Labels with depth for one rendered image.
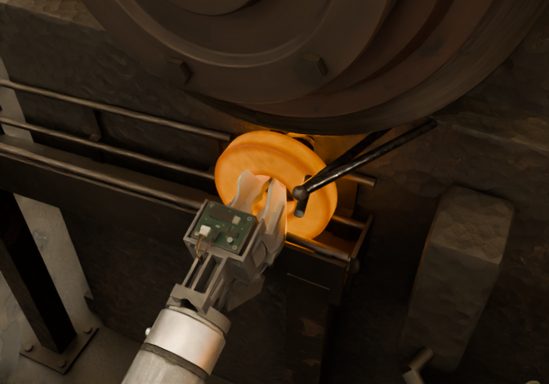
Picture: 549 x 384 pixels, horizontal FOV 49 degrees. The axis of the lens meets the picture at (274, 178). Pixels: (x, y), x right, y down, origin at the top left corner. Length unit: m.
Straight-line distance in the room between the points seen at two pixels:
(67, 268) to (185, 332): 1.09
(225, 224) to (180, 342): 0.13
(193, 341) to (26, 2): 0.53
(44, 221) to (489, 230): 1.37
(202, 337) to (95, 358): 0.91
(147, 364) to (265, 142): 0.27
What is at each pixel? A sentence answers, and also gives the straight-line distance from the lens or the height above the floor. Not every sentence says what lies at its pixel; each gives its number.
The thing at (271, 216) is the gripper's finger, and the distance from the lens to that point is 0.70.
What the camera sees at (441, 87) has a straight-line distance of 0.52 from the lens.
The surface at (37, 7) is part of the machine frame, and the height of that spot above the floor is 0.87.
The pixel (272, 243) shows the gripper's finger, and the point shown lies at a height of 0.75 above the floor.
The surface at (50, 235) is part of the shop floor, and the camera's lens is 1.77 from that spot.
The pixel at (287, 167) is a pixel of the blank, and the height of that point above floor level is 0.80.
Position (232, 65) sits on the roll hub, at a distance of 0.48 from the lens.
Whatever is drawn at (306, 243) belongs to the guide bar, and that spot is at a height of 0.71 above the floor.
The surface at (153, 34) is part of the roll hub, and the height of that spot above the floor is 1.02.
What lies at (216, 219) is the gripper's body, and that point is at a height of 0.80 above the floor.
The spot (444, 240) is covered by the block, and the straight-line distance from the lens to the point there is 0.65.
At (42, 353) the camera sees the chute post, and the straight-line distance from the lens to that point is 1.55.
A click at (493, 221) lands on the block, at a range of 0.68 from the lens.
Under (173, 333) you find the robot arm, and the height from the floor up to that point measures 0.76.
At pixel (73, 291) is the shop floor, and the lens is 1.63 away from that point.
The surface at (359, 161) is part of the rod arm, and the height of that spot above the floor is 0.89.
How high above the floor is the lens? 1.28
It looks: 45 degrees down
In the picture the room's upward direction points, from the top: straight up
